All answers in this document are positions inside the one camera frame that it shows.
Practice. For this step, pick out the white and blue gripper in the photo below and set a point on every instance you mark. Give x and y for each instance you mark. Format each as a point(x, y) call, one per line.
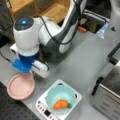
point(30, 64)

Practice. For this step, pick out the pink pan with white handle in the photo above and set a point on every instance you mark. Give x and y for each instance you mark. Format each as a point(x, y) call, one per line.
point(21, 86)

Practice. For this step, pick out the teal bowl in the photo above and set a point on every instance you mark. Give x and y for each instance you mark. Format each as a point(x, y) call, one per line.
point(60, 92)

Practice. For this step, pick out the orange carrot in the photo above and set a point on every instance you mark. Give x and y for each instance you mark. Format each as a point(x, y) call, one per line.
point(61, 104)

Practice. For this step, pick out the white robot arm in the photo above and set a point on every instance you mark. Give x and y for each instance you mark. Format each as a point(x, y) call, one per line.
point(30, 32)

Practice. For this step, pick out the white induction cooker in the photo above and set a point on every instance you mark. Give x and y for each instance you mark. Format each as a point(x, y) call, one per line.
point(50, 114)

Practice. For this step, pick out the wooden shelf cabinet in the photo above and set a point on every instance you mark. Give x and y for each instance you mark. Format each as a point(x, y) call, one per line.
point(56, 10)

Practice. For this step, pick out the orange small object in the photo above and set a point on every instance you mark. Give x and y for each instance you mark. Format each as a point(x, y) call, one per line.
point(82, 29)

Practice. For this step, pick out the silver toaster oven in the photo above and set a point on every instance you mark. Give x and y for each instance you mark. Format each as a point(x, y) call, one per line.
point(106, 92)

